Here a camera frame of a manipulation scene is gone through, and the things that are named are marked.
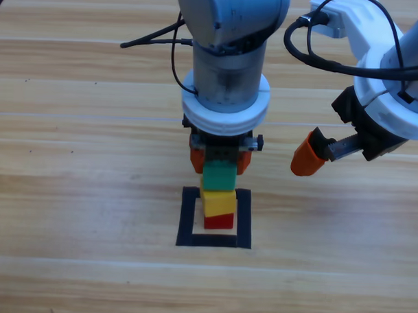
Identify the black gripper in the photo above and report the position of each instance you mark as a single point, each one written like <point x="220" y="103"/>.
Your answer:
<point x="371" y="141"/>
<point x="221" y="146"/>

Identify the green wooden cube block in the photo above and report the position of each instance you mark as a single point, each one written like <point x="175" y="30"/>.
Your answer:
<point x="218" y="179"/>

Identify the yellow wooden cube block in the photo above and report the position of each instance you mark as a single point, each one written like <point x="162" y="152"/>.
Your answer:
<point x="217" y="203"/>

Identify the red wooden cube block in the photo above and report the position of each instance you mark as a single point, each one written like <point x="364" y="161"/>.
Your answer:
<point x="220" y="223"/>

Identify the black tape square outline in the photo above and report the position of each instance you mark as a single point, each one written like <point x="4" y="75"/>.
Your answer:
<point x="244" y="219"/>

